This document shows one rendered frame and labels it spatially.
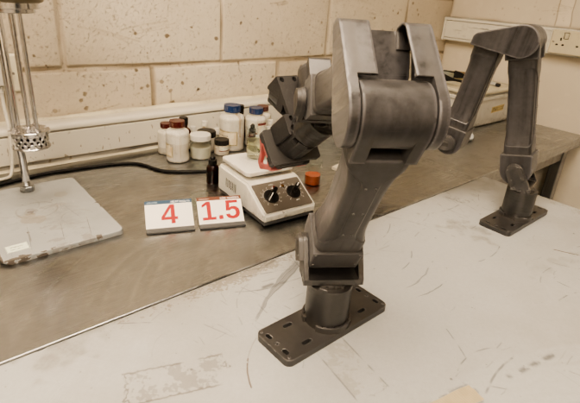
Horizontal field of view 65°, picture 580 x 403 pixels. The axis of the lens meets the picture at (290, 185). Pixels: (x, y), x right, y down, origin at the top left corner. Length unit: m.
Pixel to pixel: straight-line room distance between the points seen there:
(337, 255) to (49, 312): 0.41
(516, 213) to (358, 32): 0.75
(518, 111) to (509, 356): 0.53
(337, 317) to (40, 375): 0.37
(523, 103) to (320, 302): 0.63
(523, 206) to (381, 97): 0.75
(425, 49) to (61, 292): 0.61
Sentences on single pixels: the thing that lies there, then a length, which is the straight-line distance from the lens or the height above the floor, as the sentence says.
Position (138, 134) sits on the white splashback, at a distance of 1.32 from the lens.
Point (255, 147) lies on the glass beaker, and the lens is 1.00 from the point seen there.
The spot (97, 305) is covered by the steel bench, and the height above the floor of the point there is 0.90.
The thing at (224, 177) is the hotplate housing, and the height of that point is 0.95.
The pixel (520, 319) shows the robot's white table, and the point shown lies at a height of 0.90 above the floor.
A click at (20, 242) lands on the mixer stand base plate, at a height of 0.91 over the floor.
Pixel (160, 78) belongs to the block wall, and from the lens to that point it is 1.37.
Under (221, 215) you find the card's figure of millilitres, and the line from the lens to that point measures 0.93.
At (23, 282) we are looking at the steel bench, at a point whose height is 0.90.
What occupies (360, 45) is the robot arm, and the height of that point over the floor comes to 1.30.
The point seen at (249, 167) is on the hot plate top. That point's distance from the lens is 0.97.
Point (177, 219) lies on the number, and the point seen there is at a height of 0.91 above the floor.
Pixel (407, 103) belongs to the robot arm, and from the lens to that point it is 0.41.
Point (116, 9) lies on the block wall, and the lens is 1.30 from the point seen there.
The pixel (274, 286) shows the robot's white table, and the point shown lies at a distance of 0.75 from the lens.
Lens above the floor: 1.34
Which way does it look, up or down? 23 degrees down
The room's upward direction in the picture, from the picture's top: 4 degrees clockwise
